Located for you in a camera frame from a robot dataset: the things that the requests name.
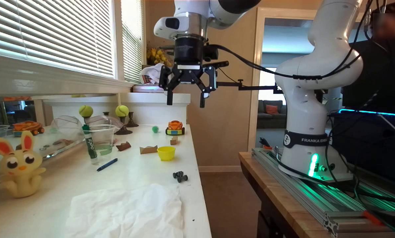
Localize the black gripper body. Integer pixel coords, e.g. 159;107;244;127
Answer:
173;36;207;85

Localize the black toy car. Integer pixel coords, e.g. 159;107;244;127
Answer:
171;169;188;184

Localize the orange toy car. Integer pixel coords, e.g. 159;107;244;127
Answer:
163;119;186;138

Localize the yellow bunny toy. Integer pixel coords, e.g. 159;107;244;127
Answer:
0;130;47;199

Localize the white plastic bag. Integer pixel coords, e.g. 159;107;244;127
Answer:
138;62;171;87

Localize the dark yellow ornament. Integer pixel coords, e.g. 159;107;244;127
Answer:
145;46;175;69

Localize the small white window blind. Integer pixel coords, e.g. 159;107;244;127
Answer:
120;24;143;85

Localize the yellow-green tennis ball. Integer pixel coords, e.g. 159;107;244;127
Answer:
113;103;130;119

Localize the grey sofa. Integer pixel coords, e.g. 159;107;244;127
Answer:
256;99;286;130

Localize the medium brown wooden block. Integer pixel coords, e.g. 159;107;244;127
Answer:
138;144;158;155

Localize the yellow plastic cup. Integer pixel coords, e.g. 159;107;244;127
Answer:
155;144;177;163

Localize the clear plastic cup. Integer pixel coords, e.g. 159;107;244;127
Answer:
85;123;117;158

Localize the green marker pen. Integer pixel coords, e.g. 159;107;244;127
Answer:
80;123;99;162

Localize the black marker pen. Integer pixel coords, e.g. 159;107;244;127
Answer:
95;158;118;173

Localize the clear plastic bag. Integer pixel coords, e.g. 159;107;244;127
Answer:
50;114;85;144

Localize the large white window blind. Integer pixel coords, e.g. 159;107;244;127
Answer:
0;0;114;80

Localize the white crumpled cloth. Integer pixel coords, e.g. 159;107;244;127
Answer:
63;183;186;238

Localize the wooden workbench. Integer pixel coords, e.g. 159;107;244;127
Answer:
239;150;395;238

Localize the black computer case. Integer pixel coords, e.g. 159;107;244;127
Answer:
330;110;395;187

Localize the black monitor screen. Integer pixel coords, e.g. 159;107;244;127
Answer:
340;33;395;111

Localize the person with dark hair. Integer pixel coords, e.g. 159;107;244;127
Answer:
368;2;395;41

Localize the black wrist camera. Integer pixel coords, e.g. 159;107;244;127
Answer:
202;44;229;70

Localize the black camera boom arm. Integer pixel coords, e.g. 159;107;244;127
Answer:
217;78;284;95

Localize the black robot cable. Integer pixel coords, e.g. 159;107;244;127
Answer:
207;0;376;82

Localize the aluminium rail frame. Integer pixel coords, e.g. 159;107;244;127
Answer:
250;147;395;233

